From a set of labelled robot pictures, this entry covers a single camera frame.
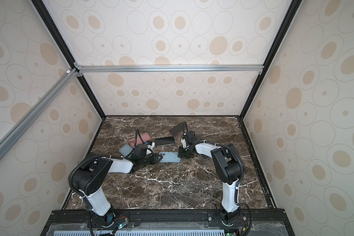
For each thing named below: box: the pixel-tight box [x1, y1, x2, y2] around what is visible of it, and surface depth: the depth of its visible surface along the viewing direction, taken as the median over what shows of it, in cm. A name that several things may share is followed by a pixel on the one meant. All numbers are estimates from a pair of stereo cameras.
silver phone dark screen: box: [154, 136, 176, 147], surface depth 108 cm
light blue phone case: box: [158, 151, 181, 163], surface depth 97 cm
